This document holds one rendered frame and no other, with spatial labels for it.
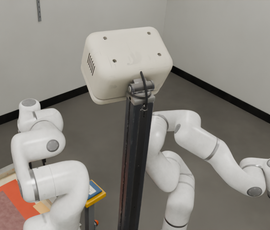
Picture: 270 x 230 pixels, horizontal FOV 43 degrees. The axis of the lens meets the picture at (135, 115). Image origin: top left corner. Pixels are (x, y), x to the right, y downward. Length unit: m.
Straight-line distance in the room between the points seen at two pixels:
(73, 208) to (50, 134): 0.20
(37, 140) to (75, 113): 3.20
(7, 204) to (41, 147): 0.98
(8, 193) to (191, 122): 1.17
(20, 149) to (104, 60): 0.32
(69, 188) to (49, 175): 0.06
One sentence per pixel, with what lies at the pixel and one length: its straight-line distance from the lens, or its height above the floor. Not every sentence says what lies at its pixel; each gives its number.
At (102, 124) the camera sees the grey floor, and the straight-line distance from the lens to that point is 3.94.
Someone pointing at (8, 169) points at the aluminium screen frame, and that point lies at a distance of 2.02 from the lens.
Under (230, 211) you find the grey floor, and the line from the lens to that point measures 3.24.
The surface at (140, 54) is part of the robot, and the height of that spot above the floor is 2.00.
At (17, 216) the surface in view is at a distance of 1.83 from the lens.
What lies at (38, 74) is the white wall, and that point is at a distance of 4.01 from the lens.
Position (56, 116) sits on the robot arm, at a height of 1.70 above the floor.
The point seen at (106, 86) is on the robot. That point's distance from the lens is 0.84.
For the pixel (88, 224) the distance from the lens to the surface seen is 2.07.
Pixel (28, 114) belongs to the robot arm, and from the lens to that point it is 1.20.
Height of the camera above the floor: 2.35
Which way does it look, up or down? 35 degrees down
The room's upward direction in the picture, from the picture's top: 5 degrees clockwise
